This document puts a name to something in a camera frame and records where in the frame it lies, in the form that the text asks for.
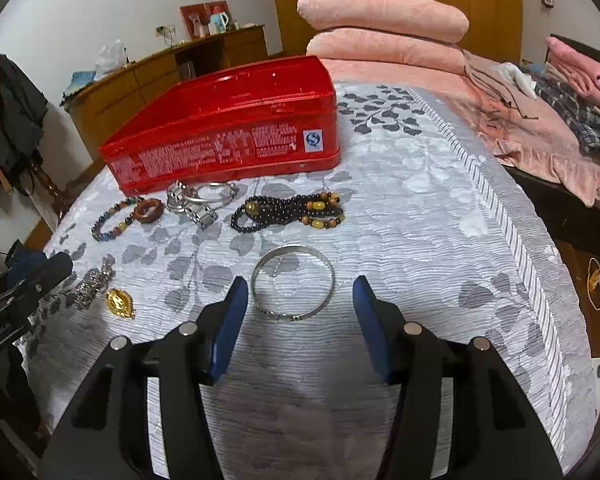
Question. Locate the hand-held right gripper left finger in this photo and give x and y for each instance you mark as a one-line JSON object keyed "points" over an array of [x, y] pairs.
{"points": [[227, 332]]}

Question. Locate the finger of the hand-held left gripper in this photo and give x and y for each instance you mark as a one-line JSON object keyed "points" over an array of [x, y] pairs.
{"points": [[26, 262], [50, 272]]}

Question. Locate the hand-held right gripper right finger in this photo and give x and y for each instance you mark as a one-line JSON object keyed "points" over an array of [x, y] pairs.
{"points": [[372, 332]]}

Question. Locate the clear bangle with yellow tag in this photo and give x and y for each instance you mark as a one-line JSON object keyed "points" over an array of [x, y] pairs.
{"points": [[290, 317]]}

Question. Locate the gold pendant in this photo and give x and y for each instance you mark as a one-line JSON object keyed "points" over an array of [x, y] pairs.
{"points": [[119, 302]]}

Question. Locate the red plastic tray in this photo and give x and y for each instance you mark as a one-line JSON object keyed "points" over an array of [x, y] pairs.
{"points": [[220, 110]]}

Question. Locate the wooden coat rack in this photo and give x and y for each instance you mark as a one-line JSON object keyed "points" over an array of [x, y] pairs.
{"points": [[50, 192]]}

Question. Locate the grey floral bedspread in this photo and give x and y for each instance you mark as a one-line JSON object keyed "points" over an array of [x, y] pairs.
{"points": [[405, 210]]}

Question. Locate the thin silver bangle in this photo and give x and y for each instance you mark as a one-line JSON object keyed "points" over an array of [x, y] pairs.
{"points": [[227, 200]]}

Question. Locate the dark hanging clothes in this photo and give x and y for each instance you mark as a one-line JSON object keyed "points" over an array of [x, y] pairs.
{"points": [[10, 120]]}

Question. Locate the blue cloth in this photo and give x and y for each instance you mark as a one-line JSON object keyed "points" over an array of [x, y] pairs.
{"points": [[80, 85]]}

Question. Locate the wooden sideboard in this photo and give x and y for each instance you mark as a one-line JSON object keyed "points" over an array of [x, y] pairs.
{"points": [[125, 95]]}

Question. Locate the white plastic bag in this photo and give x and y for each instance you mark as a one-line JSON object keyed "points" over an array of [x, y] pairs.
{"points": [[111, 60]]}

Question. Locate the pink ruffled bed cover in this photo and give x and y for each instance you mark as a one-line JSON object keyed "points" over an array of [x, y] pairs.
{"points": [[525, 130]]}

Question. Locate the folded pink quilt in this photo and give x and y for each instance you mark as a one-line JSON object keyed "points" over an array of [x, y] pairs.
{"points": [[380, 12], [385, 52]]}

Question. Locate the white cloth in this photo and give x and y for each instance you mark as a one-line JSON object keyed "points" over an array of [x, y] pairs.
{"points": [[517, 80]]}

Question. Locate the plaid clothes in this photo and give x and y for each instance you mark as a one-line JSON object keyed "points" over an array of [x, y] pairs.
{"points": [[585, 122]]}

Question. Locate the light blue electric kettle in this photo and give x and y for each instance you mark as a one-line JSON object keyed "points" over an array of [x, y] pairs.
{"points": [[220, 22]]}

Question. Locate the light blue garment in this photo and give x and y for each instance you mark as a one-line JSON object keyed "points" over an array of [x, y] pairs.
{"points": [[537, 70]]}

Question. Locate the folded pink clothes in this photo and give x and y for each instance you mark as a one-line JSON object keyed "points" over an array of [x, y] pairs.
{"points": [[585, 75]]}

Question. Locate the dark headboard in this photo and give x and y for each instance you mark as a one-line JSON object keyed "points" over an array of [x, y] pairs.
{"points": [[585, 47]]}

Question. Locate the wall socket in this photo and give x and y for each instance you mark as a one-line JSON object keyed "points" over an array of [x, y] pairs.
{"points": [[164, 31]]}

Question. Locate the red picture frame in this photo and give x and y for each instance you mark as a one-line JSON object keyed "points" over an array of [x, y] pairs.
{"points": [[217, 7], [192, 22]]}

